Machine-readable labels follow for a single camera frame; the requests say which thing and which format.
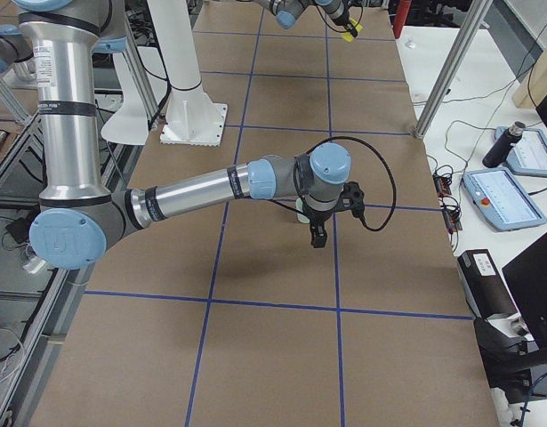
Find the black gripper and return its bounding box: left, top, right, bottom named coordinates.
left=304, top=205, right=334, bottom=248

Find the green plastic cup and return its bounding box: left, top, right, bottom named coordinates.
left=295, top=198, right=310, bottom=224

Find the yellow plastic cup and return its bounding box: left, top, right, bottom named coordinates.
left=341, top=19, right=363, bottom=43

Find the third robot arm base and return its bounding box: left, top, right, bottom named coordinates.
left=0, top=24, right=37, bottom=89

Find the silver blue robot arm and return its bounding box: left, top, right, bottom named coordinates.
left=17, top=1, right=358, bottom=270
left=256, top=0, right=351, bottom=29

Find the black cardboard box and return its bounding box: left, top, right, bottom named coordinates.
left=457, top=249, right=518, bottom=320

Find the near teach pendant tablet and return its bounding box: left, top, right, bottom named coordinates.
left=463, top=166, right=547, bottom=231

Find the teach pendant tablet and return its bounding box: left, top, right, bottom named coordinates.
left=463, top=166, right=547, bottom=231
left=504, top=128, right=547, bottom=178

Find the black water bottle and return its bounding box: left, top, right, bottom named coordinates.
left=482, top=121, right=526, bottom=168

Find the black monitor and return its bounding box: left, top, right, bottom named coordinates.
left=503, top=232, right=547, bottom=347

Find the far teach pendant tablet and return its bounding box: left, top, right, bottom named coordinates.
left=504, top=128, right=547, bottom=178

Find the red cylinder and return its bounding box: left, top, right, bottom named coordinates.
left=392, top=0, right=412, bottom=39

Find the black camera cable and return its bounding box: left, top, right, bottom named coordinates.
left=267, top=135, right=398, bottom=232

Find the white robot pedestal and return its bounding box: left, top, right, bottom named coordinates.
left=148, top=0, right=228, bottom=147

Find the aluminium table post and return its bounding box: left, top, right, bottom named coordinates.
left=413, top=0, right=493, bottom=141

